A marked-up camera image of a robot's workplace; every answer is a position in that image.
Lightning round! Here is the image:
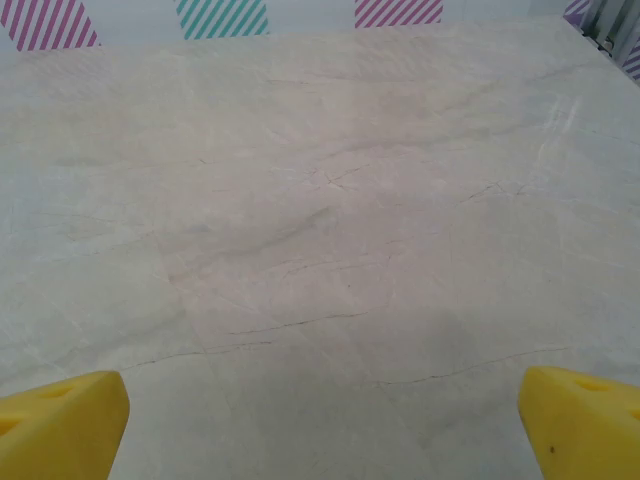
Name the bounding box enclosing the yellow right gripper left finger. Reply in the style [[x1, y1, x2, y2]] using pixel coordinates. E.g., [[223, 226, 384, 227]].
[[0, 370, 130, 480]]

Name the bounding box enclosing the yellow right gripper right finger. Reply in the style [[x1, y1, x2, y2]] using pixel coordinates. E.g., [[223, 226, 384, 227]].
[[517, 365, 640, 480]]

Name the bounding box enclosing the aluminium frame post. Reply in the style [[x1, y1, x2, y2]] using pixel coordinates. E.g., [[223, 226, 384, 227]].
[[584, 0, 640, 66]]

